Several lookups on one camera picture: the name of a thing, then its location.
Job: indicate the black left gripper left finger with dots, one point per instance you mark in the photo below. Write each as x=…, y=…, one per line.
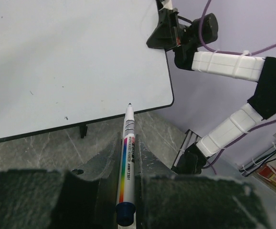
x=82, y=198

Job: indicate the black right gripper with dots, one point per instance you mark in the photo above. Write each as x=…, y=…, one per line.
x=173, y=31

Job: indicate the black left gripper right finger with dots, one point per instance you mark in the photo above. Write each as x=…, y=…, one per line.
x=166, y=200

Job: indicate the white whiteboard marker pen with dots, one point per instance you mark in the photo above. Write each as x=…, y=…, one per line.
x=125, y=203

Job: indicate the white whiteboard black frame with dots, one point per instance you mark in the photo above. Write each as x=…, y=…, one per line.
x=69, y=62

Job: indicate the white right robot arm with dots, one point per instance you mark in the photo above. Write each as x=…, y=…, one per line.
x=220, y=95

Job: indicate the red yellow box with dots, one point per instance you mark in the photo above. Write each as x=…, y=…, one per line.
x=268, y=173

